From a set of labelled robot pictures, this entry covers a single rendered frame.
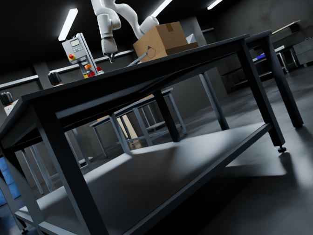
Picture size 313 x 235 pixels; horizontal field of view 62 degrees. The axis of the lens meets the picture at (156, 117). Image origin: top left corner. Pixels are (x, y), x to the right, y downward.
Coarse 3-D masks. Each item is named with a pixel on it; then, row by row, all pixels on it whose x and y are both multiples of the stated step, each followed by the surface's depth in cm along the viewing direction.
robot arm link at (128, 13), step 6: (108, 0) 212; (114, 0) 214; (108, 6) 215; (114, 6) 215; (120, 6) 214; (126, 6) 214; (120, 12) 216; (126, 12) 215; (132, 12) 216; (126, 18) 218; (132, 18) 217; (132, 24) 220; (138, 30) 223; (138, 36) 224
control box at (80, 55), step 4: (68, 40) 234; (72, 40) 234; (64, 44) 234; (68, 44) 234; (80, 44) 235; (64, 48) 234; (68, 48) 234; (72, 48) 234; (68, 52) 234; (72, 52) 234; (76, 52) 234; (80, 52) 235; (84, 52) 235; (68, 56) 234; (76, 56) 235; (80, 56) 235; (84, 56) 236; (72, 60) 234; (76, 60) 236; (80, 60) 241
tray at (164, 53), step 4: (188, 44) 142; (192, 44) 144; (196, 44) 146; (168, 48) 132; (172, 48) 134; (176, 48) 135; (180, 48) 137; (184, 48) 139; (188, 48) 141; (192, 48) 143; (164, 52) 131; (168, 52) 131; (172, 52) 133; (176, 52) 135; (156, 56) 136; (160, 56) 134
